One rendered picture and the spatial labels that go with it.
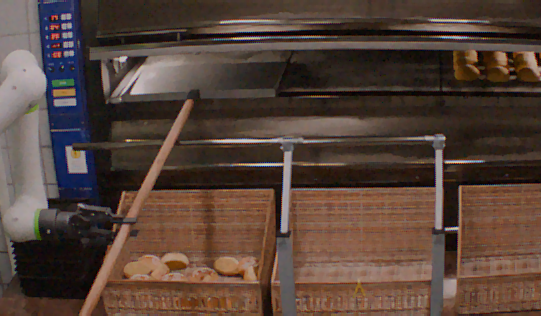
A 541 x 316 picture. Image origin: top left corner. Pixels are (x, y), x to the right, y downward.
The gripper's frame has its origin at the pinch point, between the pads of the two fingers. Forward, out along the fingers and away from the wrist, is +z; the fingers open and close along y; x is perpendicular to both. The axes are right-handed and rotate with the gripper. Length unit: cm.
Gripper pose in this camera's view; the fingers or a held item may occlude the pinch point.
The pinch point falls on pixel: (125, 226)
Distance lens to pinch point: 327.5
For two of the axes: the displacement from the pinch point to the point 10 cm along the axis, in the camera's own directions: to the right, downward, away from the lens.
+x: -1.5, 3.9, -9.1
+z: 9.9, -0.1, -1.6
